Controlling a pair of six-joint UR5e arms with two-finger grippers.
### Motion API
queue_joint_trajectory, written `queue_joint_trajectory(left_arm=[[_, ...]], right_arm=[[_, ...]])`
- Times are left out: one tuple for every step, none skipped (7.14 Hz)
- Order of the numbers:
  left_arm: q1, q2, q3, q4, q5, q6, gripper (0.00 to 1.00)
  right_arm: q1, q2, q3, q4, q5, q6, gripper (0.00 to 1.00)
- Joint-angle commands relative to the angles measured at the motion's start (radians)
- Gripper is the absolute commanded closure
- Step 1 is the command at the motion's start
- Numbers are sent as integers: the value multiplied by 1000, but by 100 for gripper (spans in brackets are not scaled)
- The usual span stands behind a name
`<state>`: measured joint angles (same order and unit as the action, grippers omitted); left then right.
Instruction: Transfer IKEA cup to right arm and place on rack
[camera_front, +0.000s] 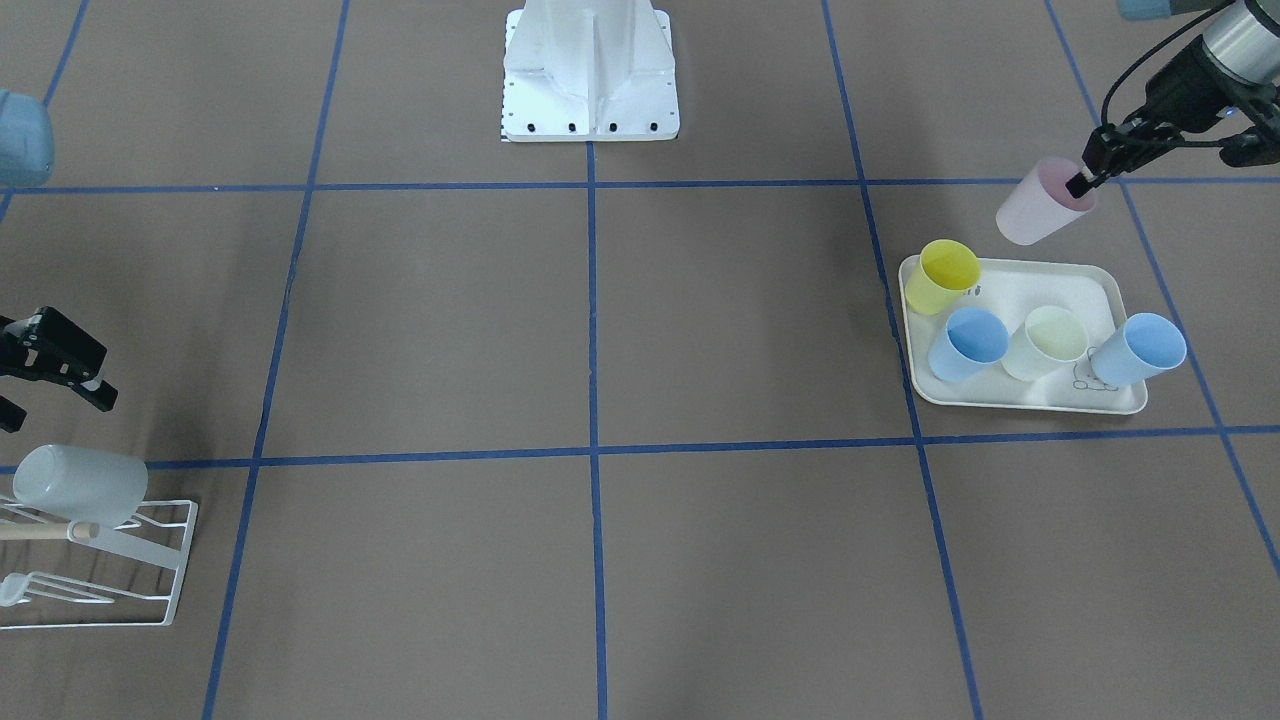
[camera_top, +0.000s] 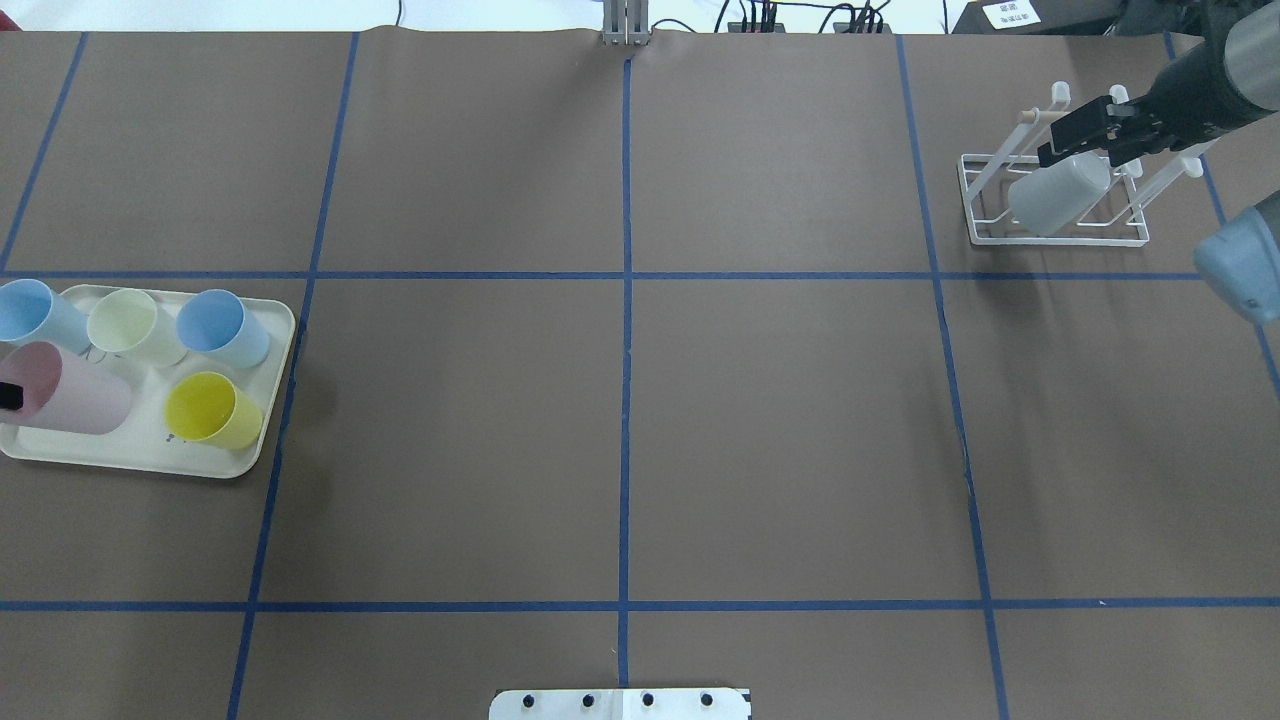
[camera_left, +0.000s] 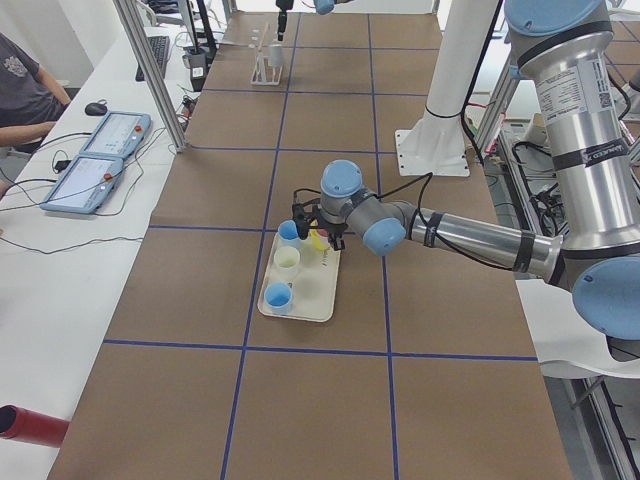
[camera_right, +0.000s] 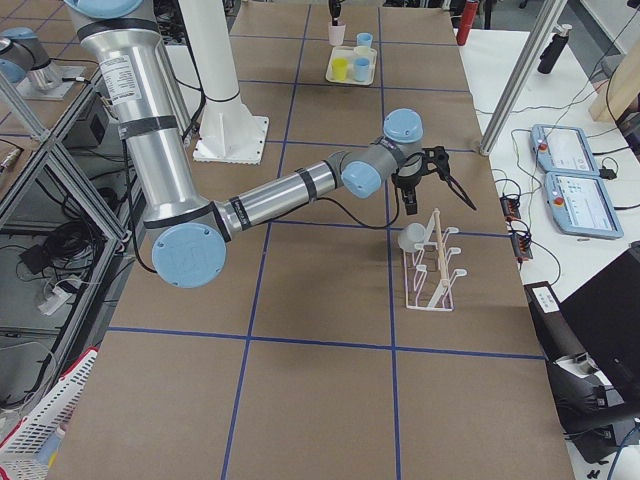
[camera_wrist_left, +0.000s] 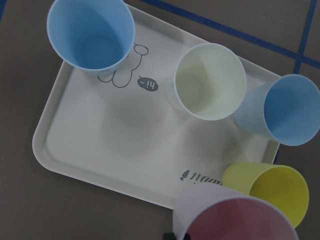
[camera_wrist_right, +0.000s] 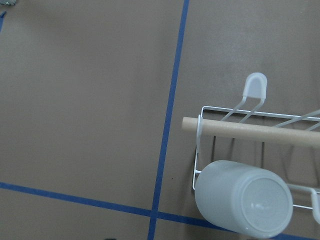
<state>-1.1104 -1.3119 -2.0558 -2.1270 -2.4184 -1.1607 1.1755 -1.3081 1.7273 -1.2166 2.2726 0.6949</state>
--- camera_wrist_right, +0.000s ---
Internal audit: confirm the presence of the frosted white plastic cup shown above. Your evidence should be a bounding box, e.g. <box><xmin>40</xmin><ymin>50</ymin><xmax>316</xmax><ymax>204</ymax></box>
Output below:
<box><xmin>194</xmin><ymin>160</ymin><xmax>293</xmax><ymax>239</ymax></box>

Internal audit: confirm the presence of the white wire cup rack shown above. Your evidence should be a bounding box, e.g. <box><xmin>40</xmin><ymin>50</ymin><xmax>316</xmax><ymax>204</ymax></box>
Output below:
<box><xmin>181</xmin><ymin>72</ymin><xmax>320</xmax><ymax>226</ymax></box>

